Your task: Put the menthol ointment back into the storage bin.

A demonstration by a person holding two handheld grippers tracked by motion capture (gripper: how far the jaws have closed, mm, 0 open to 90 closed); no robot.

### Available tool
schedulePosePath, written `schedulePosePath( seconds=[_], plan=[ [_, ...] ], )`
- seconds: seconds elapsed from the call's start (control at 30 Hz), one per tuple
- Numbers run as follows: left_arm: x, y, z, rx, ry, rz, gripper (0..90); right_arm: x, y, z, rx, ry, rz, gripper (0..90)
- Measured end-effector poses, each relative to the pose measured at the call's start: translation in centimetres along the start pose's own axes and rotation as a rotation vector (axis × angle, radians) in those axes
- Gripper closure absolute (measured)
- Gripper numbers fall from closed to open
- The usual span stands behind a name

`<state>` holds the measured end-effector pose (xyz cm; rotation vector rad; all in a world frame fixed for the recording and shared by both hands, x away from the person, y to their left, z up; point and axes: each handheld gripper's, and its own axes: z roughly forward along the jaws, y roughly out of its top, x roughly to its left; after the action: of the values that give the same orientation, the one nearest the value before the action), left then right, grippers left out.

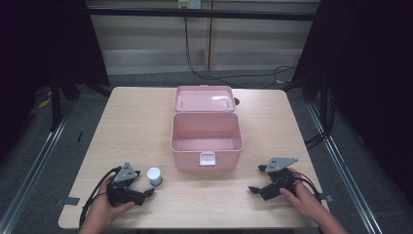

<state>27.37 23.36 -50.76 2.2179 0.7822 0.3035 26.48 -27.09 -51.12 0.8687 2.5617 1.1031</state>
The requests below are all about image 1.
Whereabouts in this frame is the small white bottle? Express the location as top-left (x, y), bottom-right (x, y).
top-left (146, 167), bottom-right (164, 187)

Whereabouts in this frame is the black curtain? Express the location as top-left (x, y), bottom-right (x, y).
top-left (0, 0), bottom-right (111, 164)
top-left (291, 0), bottom-right (413, 206)

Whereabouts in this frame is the pink plastic storage box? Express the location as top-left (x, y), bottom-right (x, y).
top-left (169, 85), bottom-right (244, 174)

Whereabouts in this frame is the metal floor rail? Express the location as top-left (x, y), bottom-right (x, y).
top-left (306, 102), bottom-right (386, 234)
top-left (0, 103), bottom-right (76, 234)

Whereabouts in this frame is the black horizontal frame bar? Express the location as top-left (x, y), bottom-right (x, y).
top-left (87, 7), bottom-right (320, 22)

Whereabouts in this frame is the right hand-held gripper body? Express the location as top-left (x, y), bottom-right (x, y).
top-left (259, 157), bottom-right (299, 202)

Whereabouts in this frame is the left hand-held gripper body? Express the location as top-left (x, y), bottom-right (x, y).
top-left (106, 161), bottom-right (146, 208)

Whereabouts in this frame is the person's right hand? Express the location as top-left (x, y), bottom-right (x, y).
top-left (279, 167), bottom-right (326, 222)

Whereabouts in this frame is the yellow floor tape piece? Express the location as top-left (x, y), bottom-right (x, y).
top-left (37, 97), bottom-right (53, 110)

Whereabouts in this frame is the right hand-held gripper black cable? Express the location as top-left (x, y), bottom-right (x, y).
top-left (291, 172), bottom-right (323, 203)

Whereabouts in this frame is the hand-held gripper black cable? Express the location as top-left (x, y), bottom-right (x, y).
top-left (78, 165), bottom-right (123, 229)
top-left (291, 172), bottom-right (323, 203)

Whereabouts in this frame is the person's left hand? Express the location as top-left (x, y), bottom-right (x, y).
top-left (81, 176), bottom-right (136, 232)

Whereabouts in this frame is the left hand-held gripper black cable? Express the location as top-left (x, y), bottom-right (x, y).
top-left (78, 165), bottom-right (123, 229)

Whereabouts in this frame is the black metal stand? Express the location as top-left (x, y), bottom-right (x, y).
top-left (49, 72), bottom-right (113, 133)

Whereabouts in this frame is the white wall socket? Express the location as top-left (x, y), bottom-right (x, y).
top-left (177, 0), bottom-right (203, 10)

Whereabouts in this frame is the black hanging wall cable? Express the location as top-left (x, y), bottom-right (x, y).
top-left (183, 16), bottom-right (297, 90)

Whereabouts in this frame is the bundle of black floor cables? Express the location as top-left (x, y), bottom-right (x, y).
top-left (303, 86), bottom-right (337, 150)

